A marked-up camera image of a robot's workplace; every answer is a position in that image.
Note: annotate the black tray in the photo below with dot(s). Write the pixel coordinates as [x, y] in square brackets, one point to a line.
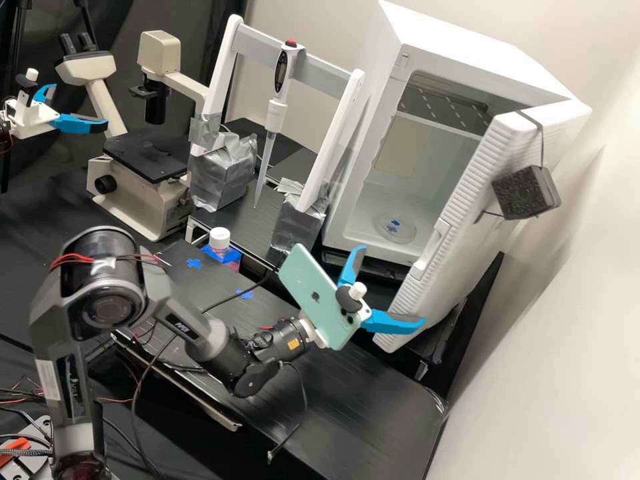
[200, 395]

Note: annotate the white incubator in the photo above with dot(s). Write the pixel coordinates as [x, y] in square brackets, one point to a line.
[450, 55]

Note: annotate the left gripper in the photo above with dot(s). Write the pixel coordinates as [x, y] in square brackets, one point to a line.
[31, 119]

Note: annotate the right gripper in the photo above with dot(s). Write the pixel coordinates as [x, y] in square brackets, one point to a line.
[316, 333]

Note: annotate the pipette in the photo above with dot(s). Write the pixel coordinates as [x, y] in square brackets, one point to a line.
[282, 70]

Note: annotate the white pipette stand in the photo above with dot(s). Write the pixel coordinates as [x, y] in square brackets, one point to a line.
[330, 145]

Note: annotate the incubator door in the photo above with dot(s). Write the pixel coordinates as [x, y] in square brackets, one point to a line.
[465, 210]

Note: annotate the small bottle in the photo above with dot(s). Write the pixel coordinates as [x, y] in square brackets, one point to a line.
[219, 239]

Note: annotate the right wrist camera phone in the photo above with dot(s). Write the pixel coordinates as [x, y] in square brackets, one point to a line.
[312, 290]

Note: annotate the blue bottle holder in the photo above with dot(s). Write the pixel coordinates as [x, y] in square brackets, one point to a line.
[210, 251]

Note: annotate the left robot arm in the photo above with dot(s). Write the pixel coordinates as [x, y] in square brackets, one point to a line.
[4, 132]

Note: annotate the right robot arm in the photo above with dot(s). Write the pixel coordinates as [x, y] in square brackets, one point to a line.
[112, 305]

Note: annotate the cream microscope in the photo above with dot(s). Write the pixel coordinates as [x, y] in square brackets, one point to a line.
[140, 195]

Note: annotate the petri dish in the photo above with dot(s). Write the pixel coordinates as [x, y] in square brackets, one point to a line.
[396, 227]

